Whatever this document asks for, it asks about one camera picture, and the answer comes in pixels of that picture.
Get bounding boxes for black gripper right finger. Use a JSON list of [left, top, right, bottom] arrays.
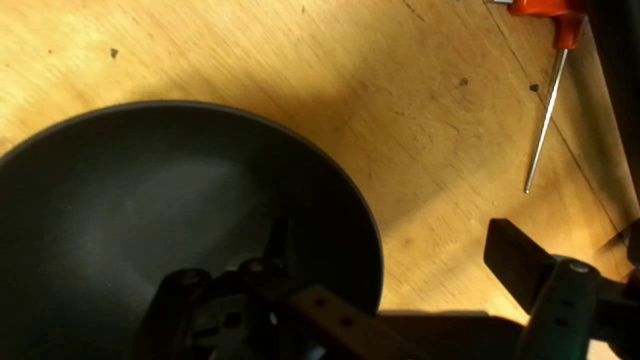
[[483, 216, 640, 360]]

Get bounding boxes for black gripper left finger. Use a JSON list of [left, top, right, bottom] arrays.
[[130, 218, 417, 360]]

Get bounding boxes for black bowl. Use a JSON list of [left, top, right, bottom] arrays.
[[0, 97, 386, 360]]

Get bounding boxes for orange-handled screwdriver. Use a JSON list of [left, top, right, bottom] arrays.
[[493, 0, 590, 196]]

